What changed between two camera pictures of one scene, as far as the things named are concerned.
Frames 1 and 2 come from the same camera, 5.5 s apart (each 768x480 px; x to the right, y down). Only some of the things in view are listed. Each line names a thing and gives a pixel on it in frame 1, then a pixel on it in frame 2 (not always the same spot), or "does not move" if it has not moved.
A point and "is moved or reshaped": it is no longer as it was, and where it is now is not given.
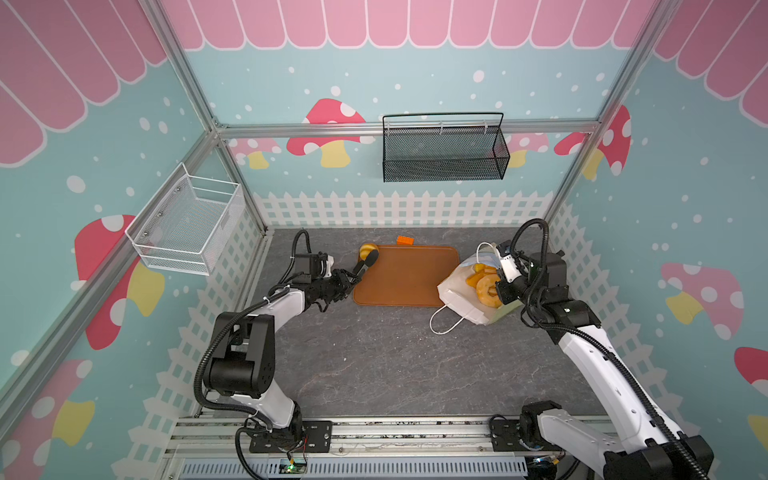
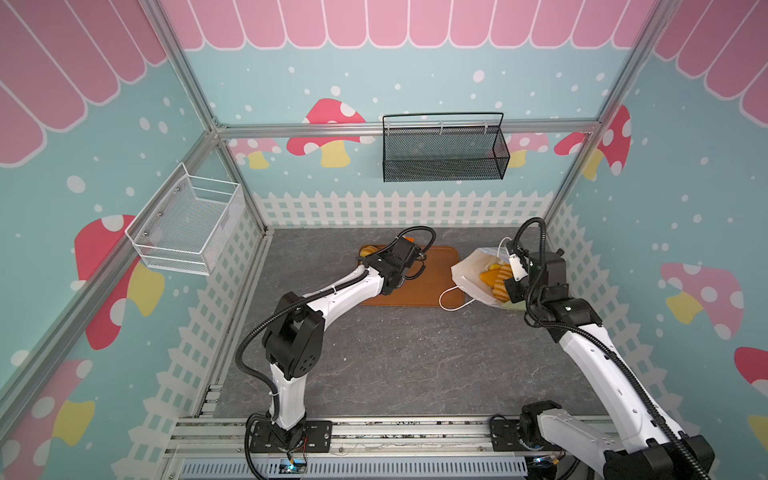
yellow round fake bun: (366, 249) does not move
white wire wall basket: (188, 223) does not move
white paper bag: (455, 291) is moved or reshaped
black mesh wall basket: (438, 147) does not move
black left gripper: (343, 286) -> (383, 253)
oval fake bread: (479, 269) -> (489, 277)
